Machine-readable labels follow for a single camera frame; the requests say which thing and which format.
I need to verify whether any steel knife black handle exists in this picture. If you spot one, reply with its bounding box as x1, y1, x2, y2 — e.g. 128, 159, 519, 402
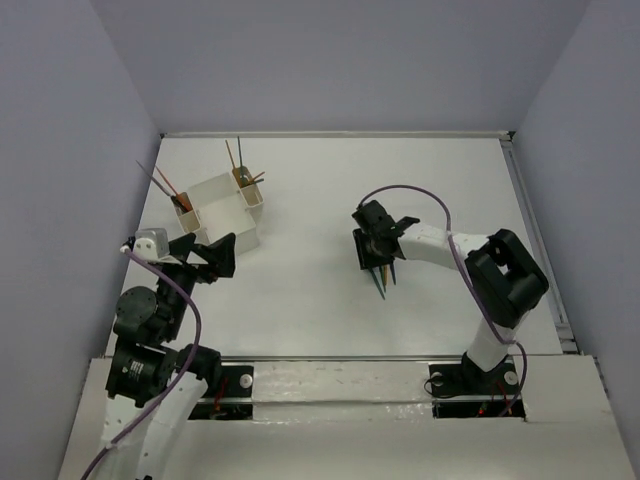
135, 159, 187, 211

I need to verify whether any orange chopstick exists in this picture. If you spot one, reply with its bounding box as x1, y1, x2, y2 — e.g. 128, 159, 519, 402
224, 139, 237, 172
246, 172, 265, 187

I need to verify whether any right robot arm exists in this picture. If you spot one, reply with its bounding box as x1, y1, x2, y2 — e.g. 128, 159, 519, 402
352, 200, 549, 392

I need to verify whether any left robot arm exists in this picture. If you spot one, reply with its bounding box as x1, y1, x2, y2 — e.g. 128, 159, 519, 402
83, 228, 236, 479

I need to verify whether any teal plastic fork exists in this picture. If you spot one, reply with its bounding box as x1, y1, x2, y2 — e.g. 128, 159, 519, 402
369, 269, 386, 300

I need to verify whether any white perforated basket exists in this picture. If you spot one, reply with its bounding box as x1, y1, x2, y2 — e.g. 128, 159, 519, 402
186, 173, 260, 256

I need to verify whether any cream right side caddy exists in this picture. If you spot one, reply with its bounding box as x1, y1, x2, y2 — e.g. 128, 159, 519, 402
232, 167, 264, 223

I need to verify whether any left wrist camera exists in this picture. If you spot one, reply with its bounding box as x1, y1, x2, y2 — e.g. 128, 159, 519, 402
120, 228, 170, 262

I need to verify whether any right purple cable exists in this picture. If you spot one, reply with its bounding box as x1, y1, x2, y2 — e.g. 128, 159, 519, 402
357, 185, 529, 401

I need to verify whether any purple cable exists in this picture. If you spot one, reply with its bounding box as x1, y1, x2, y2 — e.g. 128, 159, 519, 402
357, 185, 529, 401
79, 248, 203, 480

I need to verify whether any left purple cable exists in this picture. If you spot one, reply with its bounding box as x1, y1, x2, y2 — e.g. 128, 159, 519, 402
79, 248, 203, 480

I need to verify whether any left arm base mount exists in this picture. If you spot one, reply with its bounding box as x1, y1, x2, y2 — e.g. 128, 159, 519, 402
189, 363, 254, 421

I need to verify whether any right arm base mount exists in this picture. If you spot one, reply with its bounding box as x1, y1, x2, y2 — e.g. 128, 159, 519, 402
423, 362, 526, 419

